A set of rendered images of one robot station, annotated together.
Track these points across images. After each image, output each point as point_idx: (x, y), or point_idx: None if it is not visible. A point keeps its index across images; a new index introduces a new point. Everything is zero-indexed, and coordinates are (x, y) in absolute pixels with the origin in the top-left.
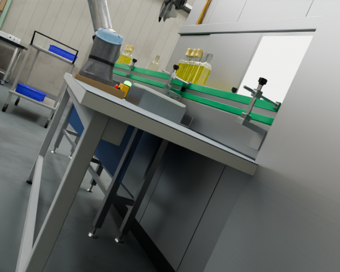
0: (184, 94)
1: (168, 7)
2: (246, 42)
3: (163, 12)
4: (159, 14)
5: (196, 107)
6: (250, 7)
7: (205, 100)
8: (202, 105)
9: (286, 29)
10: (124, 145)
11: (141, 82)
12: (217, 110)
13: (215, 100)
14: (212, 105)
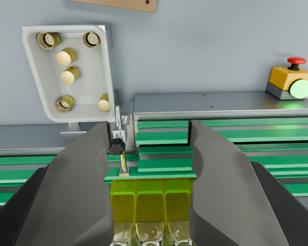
0: (129, 157)
1: (54, 184)
2: None
3: (199, 170)
4: (213, 134)
5: (59, 142)
6: None
7: (46, 159)
8: (41, 147)
9: None
10: None
11: (269, 111)
12: None
13: (16, 165)
14: (19, 157)
